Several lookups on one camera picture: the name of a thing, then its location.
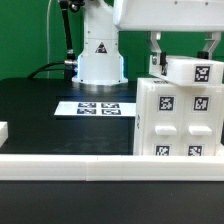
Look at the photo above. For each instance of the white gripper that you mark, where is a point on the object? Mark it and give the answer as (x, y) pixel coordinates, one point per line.
(172, 15)

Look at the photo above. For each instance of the white cabinet top block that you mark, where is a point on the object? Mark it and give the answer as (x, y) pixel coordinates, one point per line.
(188, 71)

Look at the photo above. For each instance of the white cabinet door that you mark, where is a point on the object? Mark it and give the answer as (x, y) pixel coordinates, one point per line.
(162, 122)
(202, 120)

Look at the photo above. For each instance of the white cabinet body box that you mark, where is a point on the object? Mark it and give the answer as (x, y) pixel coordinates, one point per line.
(142, 85)

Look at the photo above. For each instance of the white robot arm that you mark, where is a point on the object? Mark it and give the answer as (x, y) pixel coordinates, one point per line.
(101, 64)

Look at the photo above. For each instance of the white marker sheet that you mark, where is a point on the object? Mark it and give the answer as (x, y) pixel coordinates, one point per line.
(107, 109)

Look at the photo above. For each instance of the white U-shaped frame fence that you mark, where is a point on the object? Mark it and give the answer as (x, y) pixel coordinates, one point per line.
(111, 168)

